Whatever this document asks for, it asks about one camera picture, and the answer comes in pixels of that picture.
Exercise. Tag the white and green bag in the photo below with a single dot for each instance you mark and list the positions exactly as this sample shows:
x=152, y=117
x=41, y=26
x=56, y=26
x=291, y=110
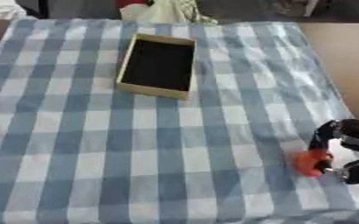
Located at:
x=168, y=11

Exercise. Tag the white cloth bundle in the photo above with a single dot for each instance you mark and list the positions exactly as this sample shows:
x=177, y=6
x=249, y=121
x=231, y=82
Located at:
x=4, y=9

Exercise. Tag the tan cardboard box black inside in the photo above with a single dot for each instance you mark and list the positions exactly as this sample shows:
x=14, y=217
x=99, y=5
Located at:
x=158, y=64

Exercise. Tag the red object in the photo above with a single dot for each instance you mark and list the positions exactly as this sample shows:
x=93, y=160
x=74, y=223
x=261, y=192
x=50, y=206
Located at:
x=131, y=3

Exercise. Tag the orange toy block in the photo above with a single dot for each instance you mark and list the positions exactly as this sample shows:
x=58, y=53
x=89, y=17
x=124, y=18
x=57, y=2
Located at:
x=308, y=163

